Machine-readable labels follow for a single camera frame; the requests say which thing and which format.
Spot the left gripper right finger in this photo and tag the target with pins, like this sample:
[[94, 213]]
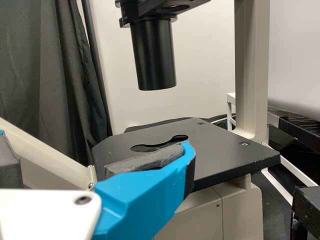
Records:
[[140, 200]]

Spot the white box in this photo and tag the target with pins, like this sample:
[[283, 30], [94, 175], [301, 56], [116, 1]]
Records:
[[295, 62]]

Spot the cream microscope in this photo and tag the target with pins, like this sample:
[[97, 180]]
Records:
[[220, 147]]

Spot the black platform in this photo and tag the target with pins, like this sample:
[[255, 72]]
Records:
[[307, 212], [300, 127]]

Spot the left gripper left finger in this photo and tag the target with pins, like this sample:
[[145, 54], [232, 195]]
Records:
[[8, 165]]

